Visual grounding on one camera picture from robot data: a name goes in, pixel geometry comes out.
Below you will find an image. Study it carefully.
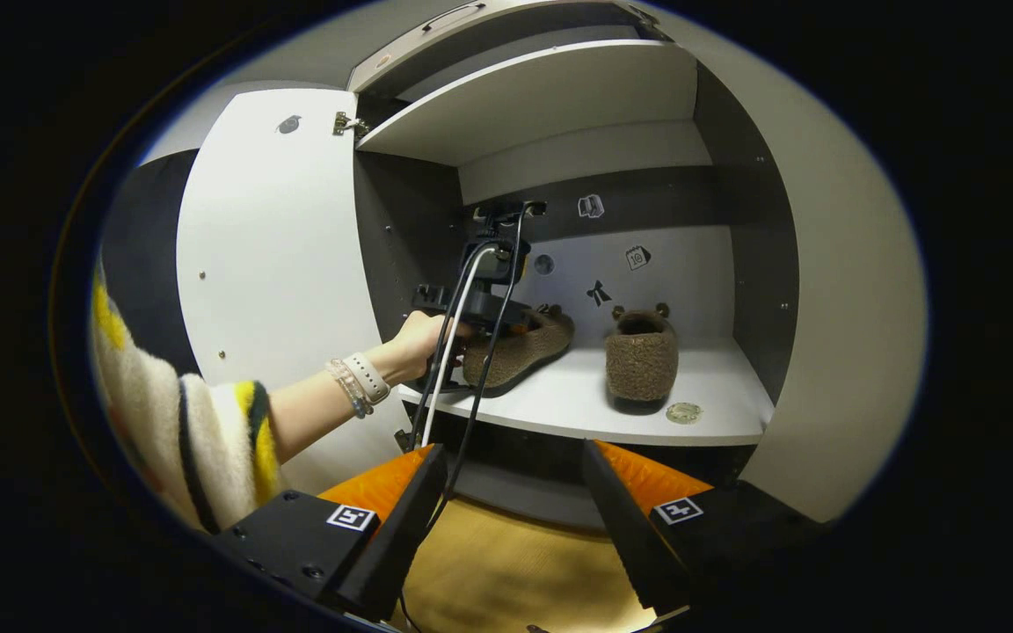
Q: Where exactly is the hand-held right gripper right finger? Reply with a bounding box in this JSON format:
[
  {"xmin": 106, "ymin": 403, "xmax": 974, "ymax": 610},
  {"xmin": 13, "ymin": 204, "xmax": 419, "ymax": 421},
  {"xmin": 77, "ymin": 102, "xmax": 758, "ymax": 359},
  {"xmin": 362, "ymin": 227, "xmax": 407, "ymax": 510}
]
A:
[{"xmin": 581, "ymin": 438, "xmax": 824, "ymax": 616}]

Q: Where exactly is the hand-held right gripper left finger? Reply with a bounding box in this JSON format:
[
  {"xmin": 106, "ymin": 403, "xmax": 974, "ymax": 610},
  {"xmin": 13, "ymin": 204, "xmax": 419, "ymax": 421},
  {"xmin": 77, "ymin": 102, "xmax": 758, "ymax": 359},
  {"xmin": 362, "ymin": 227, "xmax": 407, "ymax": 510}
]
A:
[{"xmin": 208, "ymin": 442, "xmax": 450, "ymax": 622}]

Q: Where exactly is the brown fuzzy shoe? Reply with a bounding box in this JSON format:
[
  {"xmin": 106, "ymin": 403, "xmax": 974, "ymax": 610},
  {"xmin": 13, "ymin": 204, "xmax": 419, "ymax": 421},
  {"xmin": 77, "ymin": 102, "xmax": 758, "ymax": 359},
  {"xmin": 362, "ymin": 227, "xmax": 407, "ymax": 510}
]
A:
[
  {"xmin": 605, "ymin": 303, "xmax": 680, "ymax": 414},
  {"xmin": 463, "ymin": 304, "xmax": 576, "ymax": 398}
]

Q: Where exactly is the white and grey shoe cabinet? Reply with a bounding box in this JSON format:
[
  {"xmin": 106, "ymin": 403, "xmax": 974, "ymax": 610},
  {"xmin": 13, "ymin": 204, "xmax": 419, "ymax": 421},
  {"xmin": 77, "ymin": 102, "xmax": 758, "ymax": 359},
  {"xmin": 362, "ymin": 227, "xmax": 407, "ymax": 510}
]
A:
[{"xmin": 346, "ymin": 0, "xmax": 802, "ymax": 533}]

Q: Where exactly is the beige cabinet drawer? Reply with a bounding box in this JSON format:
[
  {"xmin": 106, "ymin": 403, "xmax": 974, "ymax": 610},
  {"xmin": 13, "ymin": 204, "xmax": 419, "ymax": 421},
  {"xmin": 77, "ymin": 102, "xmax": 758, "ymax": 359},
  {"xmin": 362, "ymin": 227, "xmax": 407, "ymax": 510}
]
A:
[{"xmin": 348, "ymin": 0, "xmax": 639, "ymax": 93}]

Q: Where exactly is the white watch band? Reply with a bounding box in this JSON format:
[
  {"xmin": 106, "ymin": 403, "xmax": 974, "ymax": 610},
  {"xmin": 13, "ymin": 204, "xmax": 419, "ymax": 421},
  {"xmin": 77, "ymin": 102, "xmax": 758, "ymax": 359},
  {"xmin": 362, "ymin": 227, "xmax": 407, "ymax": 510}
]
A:
[{"xmin": 344, "ymin": 352, "xmax": 391, "ymax": 405}]

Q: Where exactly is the black cable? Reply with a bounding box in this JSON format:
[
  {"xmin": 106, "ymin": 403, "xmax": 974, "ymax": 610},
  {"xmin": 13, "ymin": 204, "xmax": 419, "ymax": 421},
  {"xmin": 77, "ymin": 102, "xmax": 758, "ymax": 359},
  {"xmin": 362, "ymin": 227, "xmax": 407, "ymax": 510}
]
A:
[{"xmin": 397, "ymin": 207, "xmax": 529, "ymax": 633}]

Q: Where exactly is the white cable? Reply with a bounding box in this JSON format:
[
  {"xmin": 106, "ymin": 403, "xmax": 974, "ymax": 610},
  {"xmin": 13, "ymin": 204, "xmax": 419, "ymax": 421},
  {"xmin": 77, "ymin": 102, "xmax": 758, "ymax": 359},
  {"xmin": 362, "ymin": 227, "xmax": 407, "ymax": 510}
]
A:
[{"xmin": 419, "ymin": 244, "xmax": 499, "ymax": 449}]

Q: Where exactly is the clear bead bracelet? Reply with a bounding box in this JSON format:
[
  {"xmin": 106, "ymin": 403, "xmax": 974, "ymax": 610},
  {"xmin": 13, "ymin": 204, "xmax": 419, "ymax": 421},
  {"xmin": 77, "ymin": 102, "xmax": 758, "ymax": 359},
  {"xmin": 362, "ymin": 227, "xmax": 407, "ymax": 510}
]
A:
[{"xmin": 326, "ymin": 358, "xmax": 373, "ymax": 418}]

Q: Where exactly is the black drawer handle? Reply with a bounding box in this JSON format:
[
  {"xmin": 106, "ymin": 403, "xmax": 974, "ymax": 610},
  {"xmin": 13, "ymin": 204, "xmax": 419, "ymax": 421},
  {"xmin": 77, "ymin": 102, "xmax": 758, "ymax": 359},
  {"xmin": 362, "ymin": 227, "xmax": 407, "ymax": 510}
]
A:
[{"xmin": 423, "ymin": 3, "xmax": 487, "ymax": 33}]

